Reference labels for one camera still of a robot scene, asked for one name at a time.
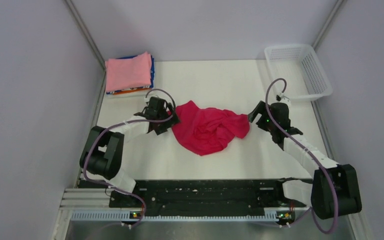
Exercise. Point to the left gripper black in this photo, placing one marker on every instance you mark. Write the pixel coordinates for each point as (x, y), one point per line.
(169, 123)

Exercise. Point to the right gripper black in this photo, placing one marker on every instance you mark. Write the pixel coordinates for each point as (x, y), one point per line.
(261, 109)

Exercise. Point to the crimson red t shirt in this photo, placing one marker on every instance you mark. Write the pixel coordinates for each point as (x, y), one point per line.
(205, 131)

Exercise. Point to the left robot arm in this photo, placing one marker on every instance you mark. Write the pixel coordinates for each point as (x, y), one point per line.
(101, 159)

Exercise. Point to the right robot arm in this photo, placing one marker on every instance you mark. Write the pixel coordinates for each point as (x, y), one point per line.
(334, 186)

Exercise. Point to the orange folded t shirt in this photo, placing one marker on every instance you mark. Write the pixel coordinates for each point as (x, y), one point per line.
(128, 91)

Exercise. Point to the white plastic basket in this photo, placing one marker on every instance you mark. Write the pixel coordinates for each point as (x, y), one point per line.
(299, 65)

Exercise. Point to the blue folded t shirt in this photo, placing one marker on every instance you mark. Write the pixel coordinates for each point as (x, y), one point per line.
(152, 71)

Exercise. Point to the white folded t shirt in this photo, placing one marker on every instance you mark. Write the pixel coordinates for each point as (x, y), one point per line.
(134, 94)

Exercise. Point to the pink folded t shirt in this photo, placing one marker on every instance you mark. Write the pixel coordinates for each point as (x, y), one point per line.
(129, 71)

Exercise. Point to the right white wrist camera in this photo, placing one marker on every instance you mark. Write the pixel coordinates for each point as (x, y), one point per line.
(283, 99)

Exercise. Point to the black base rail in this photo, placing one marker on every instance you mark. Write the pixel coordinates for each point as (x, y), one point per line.
(204, 198)

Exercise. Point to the white cable duct strip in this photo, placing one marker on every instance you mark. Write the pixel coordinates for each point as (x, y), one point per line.
(131, 216)

